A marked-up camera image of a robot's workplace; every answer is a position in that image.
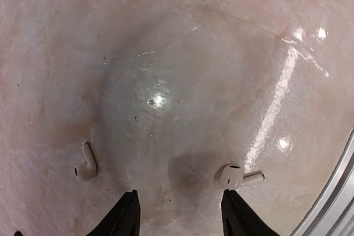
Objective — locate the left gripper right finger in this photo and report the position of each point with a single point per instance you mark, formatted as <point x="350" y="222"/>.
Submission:
<point x="238" y="218"/>

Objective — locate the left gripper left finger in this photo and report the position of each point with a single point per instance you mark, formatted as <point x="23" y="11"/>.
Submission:
<point x="123" y="219"/>

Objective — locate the white wireless earbud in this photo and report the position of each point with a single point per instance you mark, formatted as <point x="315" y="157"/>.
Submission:
<point x="233" y="177"/>
<point x="88" y="170"/>

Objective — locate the aluminium front rail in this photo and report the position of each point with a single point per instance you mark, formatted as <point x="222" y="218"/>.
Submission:
<point x="332" y="212"/>

